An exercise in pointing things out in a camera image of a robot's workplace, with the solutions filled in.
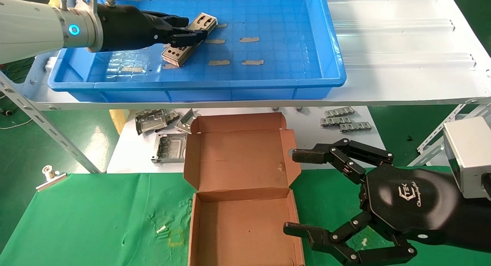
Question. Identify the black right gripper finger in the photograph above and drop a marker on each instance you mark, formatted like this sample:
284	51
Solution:
353	155
345	254

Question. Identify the green table cloth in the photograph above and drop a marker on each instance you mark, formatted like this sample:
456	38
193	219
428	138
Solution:
96	220

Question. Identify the grey metal drive caddy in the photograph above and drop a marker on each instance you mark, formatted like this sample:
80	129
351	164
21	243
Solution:
168	148

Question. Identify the grey metal slotted strip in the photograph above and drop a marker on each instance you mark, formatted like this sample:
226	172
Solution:
339	112
335	121
355	127

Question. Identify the silver binder clip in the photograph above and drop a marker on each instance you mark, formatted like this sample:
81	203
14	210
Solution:
51	179

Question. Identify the metal I/O shield plate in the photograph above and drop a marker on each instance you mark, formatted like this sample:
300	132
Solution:
203	21
183	61

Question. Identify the open brown cardboard box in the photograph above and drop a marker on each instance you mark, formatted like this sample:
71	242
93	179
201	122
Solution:
238	158

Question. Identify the angled metal bracket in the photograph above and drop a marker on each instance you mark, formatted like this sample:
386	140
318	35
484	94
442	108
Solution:
186	122

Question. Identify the large bent metal bracket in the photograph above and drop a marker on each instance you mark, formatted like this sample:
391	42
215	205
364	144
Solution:
151	122

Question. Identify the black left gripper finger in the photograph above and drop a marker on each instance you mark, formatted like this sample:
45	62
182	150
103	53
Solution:
188	38
172	21

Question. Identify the blue plastic tray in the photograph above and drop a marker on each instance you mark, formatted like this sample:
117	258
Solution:
287	28

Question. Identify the small metal bracket piece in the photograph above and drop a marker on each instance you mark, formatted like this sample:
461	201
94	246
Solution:
173	116

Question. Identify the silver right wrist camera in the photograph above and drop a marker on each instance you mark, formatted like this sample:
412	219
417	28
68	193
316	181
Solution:
468	155

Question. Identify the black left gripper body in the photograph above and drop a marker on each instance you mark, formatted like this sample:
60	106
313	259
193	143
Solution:
126	28

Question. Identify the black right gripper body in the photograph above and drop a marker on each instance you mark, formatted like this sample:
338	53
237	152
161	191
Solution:
422	204

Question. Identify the white flat shelf board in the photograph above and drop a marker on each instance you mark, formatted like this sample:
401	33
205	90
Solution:
307	124

